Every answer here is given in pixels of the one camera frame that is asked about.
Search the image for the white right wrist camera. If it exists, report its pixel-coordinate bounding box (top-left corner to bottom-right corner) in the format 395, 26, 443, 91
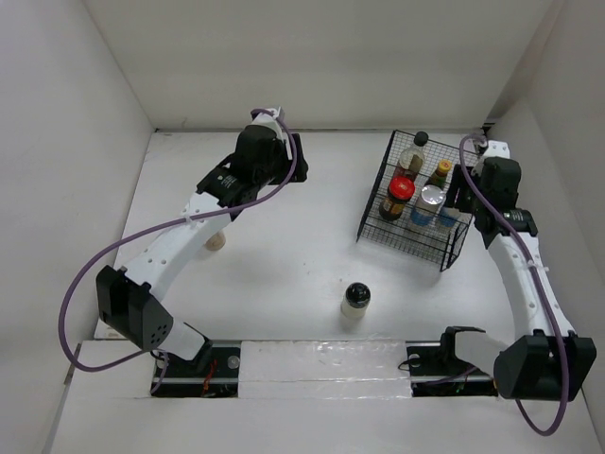
475, 139, 510, 162

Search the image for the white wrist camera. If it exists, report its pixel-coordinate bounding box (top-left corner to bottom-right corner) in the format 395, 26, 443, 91
475, 139, 510, 162
251, 107, 285, 131

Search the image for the silver-lid shaker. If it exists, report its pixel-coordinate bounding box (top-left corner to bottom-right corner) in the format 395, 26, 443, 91
409, 185, 445, 232
436, 206, 461, 231

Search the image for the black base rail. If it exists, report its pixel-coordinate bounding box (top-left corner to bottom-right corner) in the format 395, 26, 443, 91
151, 340, 497, 400

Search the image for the red-lid sauce jar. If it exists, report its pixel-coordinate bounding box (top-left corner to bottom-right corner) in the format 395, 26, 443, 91
379, 176, 415, 221

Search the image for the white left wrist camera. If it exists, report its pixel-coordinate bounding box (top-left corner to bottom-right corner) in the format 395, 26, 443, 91
251, 107, 285, 131

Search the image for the yellow-cap sauce bottle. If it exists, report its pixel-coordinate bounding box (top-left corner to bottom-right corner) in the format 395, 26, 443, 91
426, 160, 452, 190

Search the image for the black-lid white spice jar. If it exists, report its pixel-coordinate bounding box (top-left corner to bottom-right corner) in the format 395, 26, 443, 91
340, 282, 371, 320

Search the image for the tall black-cap sauce bottle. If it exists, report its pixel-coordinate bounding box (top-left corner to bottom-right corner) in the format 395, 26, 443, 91
393, 131, 429, 182

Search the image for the black wire rack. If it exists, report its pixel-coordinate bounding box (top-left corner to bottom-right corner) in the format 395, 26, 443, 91
356, 130, 472, 271

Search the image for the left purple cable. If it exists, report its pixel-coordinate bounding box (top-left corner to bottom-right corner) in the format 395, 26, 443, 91
58, 108, 300, 373

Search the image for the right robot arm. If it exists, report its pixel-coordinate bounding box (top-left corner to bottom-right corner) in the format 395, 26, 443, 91
437, 157, 596, 401

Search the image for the black-lid spice jar, brown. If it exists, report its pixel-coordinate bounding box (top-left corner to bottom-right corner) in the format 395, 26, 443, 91
204, 230, 226, 252

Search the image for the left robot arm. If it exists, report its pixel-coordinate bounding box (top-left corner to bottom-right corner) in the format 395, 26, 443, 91
95, 108, 308, 375

